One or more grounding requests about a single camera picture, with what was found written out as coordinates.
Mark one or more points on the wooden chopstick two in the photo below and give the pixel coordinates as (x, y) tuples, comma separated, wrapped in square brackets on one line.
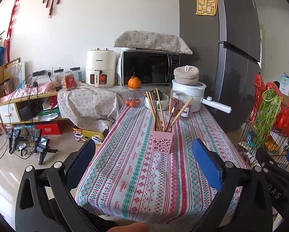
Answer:
[(154, 109)]

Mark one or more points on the red box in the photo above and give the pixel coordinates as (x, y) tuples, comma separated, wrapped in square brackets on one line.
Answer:
[(51, 128)]

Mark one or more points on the pink perforated utensil holder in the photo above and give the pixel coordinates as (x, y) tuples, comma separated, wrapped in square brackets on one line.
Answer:
[(162, 142)]

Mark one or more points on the red plastic bag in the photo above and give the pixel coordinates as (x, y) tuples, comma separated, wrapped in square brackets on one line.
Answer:
[(282, 120)]

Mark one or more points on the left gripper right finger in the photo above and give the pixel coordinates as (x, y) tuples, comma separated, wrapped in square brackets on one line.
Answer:
[(254, 209)]

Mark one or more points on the cream air fryer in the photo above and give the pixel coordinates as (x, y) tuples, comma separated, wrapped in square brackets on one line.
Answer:
[(100, 68)]

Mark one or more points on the black chopstick two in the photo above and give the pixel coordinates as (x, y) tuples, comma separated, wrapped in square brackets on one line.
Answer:
[(171, 121)]

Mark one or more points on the wooden chopstick three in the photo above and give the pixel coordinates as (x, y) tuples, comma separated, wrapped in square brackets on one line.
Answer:
[(158, 110)]

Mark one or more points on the yellow fridge note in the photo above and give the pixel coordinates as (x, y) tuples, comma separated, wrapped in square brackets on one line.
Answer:
[(206, 7)]

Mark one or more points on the black chopstick one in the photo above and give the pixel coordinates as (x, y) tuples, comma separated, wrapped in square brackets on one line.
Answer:
[(171, 109)]

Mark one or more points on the yellow cardboard box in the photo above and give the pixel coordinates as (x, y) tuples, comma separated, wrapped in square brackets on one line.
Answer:
[(83, 135)]

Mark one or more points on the floral pillow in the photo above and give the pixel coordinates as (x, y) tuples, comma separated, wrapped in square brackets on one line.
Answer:
[(141, 39)]

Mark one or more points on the clear jar with tomatoes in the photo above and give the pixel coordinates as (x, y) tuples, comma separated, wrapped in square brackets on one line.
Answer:
[(134, 98)]

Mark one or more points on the jar of red goji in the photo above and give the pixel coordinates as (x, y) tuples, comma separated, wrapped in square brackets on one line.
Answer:
[(176, 97)]

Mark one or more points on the operator thumb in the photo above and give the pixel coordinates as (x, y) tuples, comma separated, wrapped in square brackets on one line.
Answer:
[(134, 227)]

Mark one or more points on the patterned woven tablecloth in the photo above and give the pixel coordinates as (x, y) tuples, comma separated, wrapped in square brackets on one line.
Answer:
[(128, 179)]

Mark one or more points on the wooden chopstick five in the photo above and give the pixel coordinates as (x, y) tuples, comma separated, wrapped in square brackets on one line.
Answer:
[(180, 112)]

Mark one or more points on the orange tangerine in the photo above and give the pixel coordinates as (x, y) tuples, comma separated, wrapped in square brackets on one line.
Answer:
[(134, 82)]

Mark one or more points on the black wire rack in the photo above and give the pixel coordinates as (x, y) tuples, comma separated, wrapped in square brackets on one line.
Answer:
[(276, 144)]

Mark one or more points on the wooden chopstick four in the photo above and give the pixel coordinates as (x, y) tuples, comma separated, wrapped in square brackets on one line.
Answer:
[(162, 115)]

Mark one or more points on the woven lidded basket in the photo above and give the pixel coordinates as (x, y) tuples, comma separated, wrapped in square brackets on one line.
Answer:
[(187, 75)]

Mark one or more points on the grey refrigerator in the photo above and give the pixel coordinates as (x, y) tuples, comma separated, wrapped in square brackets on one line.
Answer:
[(226, 50)]

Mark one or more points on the wooden shelf cabinet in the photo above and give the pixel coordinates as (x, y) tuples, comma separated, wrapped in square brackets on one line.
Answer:
[(16, 108)]

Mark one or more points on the white bowl green knob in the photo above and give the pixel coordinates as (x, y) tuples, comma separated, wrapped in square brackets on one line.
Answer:
[(164, 103)]

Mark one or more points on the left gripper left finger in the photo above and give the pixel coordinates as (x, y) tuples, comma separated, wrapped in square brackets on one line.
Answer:
[(44, 201)]

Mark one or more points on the white electric cooking pot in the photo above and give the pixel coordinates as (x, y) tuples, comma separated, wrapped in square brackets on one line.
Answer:
[(197, 93)]

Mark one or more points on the dark green squash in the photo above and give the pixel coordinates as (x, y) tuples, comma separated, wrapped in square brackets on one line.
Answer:
[(162, 95)]

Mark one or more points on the wooden chopstick one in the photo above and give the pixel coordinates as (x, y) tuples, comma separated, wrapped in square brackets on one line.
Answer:
[(152, 110)]

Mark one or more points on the black microwave oven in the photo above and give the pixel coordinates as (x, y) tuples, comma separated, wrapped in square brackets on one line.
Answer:
[(150, 67)]

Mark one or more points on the floral cloth cover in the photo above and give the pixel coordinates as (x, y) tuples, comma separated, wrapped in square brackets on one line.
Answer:
[(90, 108)]

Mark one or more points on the green vegetable bunch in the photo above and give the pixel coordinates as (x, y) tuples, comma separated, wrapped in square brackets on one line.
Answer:
[(266, 116)]

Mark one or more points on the red snack bag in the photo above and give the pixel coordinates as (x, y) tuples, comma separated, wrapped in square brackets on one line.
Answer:
[(68, 81)]

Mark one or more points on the black spare gripper on floor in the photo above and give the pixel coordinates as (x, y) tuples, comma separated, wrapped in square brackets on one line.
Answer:
[(41, 146)]

